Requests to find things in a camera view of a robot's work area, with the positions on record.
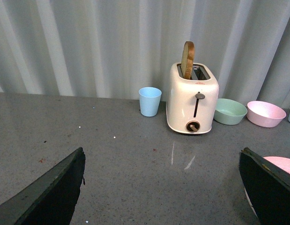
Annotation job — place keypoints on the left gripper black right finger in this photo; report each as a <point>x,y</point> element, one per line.
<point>268,187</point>

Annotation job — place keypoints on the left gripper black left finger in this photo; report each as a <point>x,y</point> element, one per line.
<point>49,200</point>

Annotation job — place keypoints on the pink plate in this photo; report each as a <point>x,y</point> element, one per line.
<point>281,162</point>

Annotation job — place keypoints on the cream white plate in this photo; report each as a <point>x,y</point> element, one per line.
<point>249,201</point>

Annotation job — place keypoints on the pink plastic bowl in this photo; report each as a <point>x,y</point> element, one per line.
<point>264,114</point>

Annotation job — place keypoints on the green plastic bowl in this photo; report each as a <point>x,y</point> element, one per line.
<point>229,112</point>

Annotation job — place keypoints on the cream white toaster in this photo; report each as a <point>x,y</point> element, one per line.
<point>191,104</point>

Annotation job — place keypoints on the light blue cup left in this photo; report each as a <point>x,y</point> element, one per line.
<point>149,101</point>

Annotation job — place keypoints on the brown toast slice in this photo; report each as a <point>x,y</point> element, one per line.
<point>187,59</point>

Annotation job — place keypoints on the grey curtain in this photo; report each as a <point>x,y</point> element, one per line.
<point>112,48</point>

